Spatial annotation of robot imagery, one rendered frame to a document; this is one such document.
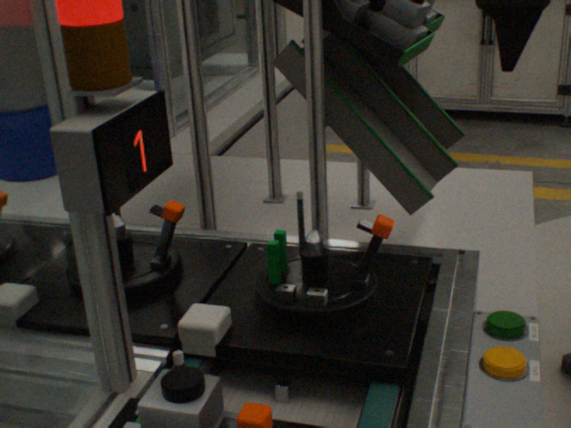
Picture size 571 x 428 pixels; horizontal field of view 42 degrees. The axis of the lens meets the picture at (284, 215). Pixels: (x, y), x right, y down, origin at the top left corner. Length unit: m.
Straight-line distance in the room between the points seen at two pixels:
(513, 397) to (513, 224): 0.62
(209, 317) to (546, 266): 0.58
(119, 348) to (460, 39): 4.22
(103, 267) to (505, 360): 0.39
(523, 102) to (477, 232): 3.59
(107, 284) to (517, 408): 0.39
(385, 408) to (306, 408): 0.09
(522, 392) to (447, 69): 4.18
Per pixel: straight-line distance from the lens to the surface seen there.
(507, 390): 0.74
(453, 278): 0.91
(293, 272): 0.86
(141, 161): 0.63
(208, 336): 0.78
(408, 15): 1.00
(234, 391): 0.80
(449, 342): 0.81
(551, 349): 0.99
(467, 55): 4.81
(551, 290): 1.12
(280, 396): 0.78
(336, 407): 0.77
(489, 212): 1.35
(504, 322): 0.81
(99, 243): 0.67
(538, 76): 4.80
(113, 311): 0.70
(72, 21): 0.60
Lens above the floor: 1.39
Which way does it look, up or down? 24 degrees down
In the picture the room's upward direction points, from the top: 3 degrees counter-clockwise
